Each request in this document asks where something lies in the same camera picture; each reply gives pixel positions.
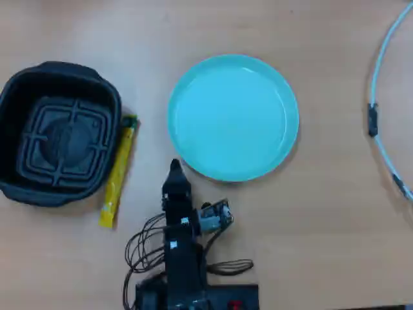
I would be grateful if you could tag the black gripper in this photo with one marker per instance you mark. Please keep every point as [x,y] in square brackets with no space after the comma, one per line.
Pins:
[179,210]

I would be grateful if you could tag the yellow instant coffee stick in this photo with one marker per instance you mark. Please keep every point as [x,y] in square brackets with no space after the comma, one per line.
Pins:
[119,174]

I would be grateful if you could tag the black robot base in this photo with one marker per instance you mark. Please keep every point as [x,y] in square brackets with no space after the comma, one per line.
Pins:
[226,295]

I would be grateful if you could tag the black plastic bowl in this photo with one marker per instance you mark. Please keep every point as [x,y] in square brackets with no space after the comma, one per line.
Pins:
[19,97]

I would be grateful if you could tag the teal round plate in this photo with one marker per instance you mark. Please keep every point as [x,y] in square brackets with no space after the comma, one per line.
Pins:
[232,119]

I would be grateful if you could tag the red clamp knob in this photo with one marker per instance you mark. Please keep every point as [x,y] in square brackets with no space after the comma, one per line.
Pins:
[235,305]

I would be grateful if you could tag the long black tape wrap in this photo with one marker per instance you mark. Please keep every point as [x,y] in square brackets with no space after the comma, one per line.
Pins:
[372,119]

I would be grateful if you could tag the short black tape wrap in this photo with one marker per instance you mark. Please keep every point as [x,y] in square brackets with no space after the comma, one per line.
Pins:
[398,183]

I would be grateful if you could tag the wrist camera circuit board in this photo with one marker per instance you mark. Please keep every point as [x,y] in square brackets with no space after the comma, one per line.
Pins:
[214,218]

